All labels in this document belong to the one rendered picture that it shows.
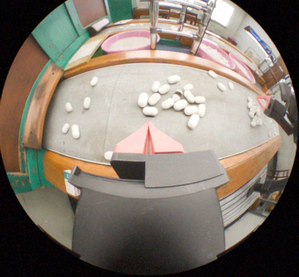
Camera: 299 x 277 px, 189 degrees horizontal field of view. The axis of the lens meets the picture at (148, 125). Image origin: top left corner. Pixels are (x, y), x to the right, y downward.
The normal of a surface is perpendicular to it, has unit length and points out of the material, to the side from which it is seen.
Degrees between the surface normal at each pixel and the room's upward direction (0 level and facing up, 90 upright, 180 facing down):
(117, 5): 90
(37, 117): 67
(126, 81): 0
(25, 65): 90
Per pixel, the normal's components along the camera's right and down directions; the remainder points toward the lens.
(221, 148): 0.00, -0.23
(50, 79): 0.91, -0.09
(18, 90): 1.00, 0.00
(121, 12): 0.03, 0.97
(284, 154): -1.00, 0.04
